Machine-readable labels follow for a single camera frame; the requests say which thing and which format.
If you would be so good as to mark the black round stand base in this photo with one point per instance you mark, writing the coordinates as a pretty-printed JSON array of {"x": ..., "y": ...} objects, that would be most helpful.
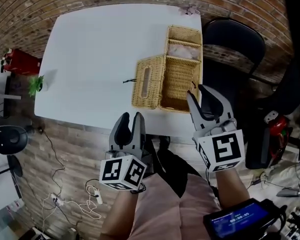
[{"x": 15, "y": 165}]

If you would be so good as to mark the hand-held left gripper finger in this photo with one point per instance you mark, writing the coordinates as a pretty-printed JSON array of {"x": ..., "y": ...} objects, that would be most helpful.
[
  {"x": 139, "y": 139},
  {"x": 112, "y": 142}
]

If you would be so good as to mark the person's pink trousers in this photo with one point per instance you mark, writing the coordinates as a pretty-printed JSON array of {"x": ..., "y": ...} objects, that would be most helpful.
[{"x": 160, "y": 216}]

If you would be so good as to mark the black device with blue screen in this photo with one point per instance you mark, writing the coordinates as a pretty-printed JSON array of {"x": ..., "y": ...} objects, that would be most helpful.
[{"x": 240, "y": 220}]

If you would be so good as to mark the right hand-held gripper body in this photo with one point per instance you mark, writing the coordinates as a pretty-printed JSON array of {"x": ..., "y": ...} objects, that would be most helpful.
[{"x": 225, "y": 149}]

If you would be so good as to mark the black shoe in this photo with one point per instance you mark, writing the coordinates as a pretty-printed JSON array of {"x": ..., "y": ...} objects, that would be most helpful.
[{"x": 165, "y": 142}]

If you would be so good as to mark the black folding chair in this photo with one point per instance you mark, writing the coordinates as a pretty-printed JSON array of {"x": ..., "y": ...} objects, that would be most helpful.
[{"x": 235, "y": 41}]

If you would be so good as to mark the small green plant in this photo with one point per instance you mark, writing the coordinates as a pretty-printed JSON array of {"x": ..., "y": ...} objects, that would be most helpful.
[{"x": 36, "y": 85}]

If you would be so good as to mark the person's right forearm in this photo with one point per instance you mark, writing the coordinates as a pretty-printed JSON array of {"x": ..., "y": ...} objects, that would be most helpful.
[{"x": 231, "y": 189}]

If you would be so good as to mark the black round fan head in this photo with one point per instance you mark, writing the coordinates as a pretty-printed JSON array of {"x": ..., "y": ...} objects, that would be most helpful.
[{"x": 11, "y": 139}]

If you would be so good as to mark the small pink flower plant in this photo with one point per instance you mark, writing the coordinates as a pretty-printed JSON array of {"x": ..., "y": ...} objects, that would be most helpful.
[{"x": 188, "y": 9}]

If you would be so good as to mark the wicker tissue box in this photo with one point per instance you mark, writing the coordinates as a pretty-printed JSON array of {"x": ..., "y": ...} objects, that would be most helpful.
[{"x": 177, "y": 81}]

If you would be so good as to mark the white table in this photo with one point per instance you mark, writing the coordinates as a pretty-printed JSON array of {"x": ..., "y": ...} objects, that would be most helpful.
[{"x": 95, "y": 59}]

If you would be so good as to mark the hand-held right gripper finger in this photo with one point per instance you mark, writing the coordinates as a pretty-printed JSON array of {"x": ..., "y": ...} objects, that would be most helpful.
[
  {"x": 196, "y": 116},
  {"x": 222, "y": 106}
]

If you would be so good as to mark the red toolbox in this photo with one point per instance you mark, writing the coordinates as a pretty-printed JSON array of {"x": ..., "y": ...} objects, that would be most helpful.
[{"x": 22, "y": 61}]

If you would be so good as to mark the person's left forearm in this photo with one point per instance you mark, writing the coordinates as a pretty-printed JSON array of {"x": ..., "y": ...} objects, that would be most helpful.
[{"x": 120, "y": 216}]

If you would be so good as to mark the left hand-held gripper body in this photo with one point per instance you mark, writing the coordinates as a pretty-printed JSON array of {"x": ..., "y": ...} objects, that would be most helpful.
[{"x": 112, "y": 170}]

